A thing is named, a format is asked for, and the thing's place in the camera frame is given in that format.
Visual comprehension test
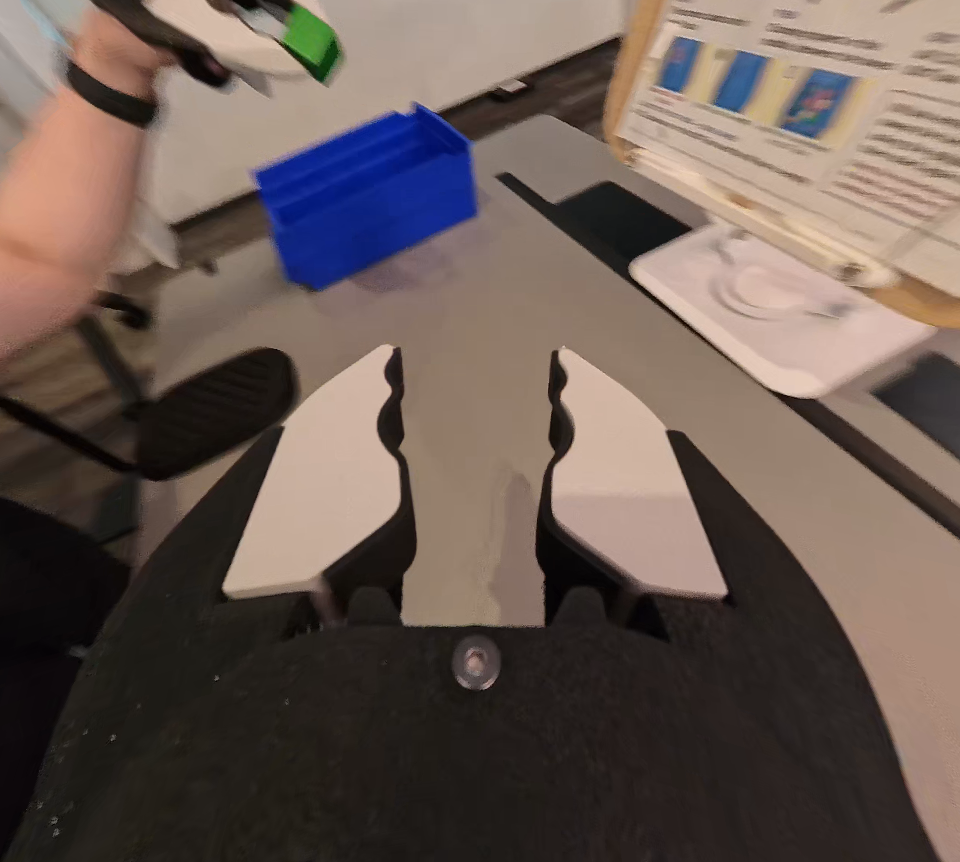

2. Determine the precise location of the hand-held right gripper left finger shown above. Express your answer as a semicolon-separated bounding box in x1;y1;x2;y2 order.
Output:
222;343;417;625

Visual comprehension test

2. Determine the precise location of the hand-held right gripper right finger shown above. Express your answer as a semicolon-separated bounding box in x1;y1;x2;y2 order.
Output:
536;345;730;625

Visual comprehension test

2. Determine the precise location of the printed instruction sheet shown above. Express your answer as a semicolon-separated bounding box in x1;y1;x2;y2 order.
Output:
615;0;960;263

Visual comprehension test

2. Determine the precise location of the blue plastic bin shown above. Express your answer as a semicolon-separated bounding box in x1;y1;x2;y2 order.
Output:
251;101;480;292

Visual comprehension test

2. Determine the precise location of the black wristband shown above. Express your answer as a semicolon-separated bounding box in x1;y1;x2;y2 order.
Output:
63;60;160;130

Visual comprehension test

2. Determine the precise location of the green wooden cube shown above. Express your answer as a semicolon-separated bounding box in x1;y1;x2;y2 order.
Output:
281;6;345;85

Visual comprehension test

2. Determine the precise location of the white stand base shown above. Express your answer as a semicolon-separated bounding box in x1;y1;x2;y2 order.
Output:
628;221;939;400

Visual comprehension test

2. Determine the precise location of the black desk inlay plate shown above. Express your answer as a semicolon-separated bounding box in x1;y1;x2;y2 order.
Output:
873;352;960;439
496;172;695;282

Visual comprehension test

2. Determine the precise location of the person's left forearm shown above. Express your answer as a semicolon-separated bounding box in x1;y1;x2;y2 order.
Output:
0;86;162;361

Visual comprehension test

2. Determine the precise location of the person's left hand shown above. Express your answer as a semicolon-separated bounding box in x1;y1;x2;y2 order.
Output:
63;6;179;100

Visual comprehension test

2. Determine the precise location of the wooden display board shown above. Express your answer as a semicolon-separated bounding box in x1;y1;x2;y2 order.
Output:
606;0;960;331

